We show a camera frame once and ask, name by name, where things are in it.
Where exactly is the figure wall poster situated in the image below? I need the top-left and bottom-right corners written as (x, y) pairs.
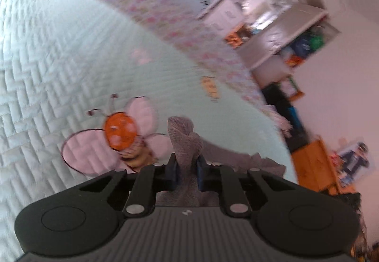
top-left (336, 142), bottom-right (370, 188)

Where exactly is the black low cabinet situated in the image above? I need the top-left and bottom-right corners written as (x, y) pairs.
top-left (262, 81), bottom-right (310, 153)

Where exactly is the floral bed sheet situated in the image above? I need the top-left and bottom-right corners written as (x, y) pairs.
top-left (12, 0), bottom-right (289, 132)

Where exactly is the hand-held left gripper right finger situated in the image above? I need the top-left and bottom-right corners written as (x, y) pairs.
top-left (195, 155), bottom-right (297, 217)

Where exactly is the grey sweater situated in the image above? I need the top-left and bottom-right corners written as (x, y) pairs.
top-left (155, 116), bottom-right (287, 208)

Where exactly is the white drawer cabinet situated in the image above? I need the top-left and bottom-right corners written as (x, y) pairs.
top-left (207, 0), bottom-right (248, 34)

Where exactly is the white shelving unit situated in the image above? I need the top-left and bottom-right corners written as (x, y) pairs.
top-left (198, 0), bottom-right (341, 70)

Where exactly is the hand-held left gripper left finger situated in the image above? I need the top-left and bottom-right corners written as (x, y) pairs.
top-left (79, 154), bottom-right (178, 218)

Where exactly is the mint bee-print quilt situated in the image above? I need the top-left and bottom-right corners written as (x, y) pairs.
top-left (0, 0), bottom-right (298, 259)

